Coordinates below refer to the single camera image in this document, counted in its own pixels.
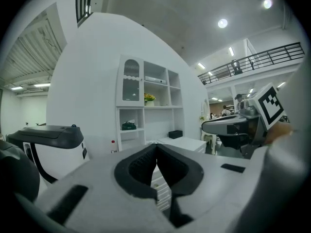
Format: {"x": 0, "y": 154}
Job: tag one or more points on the silver flat device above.
{"x": 155, "y": 79}

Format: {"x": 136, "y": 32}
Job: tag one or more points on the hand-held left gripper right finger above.
{"x": 184, "y": 176}

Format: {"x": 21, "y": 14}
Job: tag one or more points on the yellow sunflowers in white pot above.
{"x": 149, "y": 99}

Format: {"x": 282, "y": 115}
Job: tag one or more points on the black mezzanine railing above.
{"x": 267, "y": 57}

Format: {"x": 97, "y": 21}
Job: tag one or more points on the white ornate table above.
{"x": 209, "y": 139}

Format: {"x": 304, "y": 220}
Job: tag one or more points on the black box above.
{"x": 175, "y": 134}

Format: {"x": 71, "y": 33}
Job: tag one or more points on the black barred railing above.
{"x": 83, "y": 1}

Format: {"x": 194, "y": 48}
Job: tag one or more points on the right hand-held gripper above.
{"x": 266, "y": 105}

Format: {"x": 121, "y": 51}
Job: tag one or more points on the tube ceiling light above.
{"x": 16, "y": 88}
{"x": 201, "y": 65}
{"x": 42, "y": 84}
{"x": 231, "y": 51}

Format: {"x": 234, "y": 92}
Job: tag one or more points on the white shelf cabinet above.
{"x": 155, "y": 120}

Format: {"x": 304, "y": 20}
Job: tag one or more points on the white machine with black lid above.
{"x": 48, "y": 135}

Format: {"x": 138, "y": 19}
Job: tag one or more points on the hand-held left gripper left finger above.
{"x": 136, "y": 171}

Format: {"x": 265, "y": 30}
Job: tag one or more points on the small green plant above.
{"x": 202, "y": 117}

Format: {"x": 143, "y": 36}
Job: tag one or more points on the round ceiling light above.
{"x": 267, "y": 3}
{"x": 222, "y": 23}

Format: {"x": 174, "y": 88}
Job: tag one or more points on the green tissues pack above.
{"x": 128, "y": 126}

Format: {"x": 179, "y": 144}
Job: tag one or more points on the red-capped plastic bottle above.
{"x": 113, "y": 147}

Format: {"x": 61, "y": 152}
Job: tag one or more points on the person's right forearm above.
{"x": 279, "y": 132}

